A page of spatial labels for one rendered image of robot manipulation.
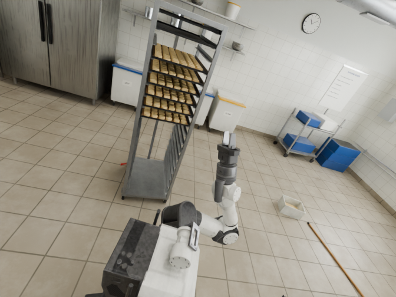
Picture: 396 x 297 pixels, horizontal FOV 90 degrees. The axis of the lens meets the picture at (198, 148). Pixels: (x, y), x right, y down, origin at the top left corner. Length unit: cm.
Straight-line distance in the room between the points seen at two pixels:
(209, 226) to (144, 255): 35
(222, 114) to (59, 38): 283
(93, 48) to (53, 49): 60
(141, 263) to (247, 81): 415
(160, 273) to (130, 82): 343
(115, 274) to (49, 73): 366
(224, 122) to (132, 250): 349
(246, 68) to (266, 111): 111
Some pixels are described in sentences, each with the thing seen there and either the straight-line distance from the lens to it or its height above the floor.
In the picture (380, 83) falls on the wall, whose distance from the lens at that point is 597.
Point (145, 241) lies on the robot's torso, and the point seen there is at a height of 111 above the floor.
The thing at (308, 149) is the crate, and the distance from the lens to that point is 503.
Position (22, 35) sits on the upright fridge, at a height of 83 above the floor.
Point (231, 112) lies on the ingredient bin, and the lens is 397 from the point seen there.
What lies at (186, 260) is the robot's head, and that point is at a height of 122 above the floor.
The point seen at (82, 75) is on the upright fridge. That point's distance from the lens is 385.
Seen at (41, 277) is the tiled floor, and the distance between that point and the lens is 200.
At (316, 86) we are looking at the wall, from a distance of 516.
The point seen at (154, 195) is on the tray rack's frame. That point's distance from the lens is 224.
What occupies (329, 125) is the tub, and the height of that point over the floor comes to 92.
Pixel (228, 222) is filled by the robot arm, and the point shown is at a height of 107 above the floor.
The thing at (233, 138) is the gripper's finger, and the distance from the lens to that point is 81.
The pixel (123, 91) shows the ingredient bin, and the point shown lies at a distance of 396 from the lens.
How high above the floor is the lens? 179
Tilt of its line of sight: 31 degrees down
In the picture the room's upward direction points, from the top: 21 degrees clockwise
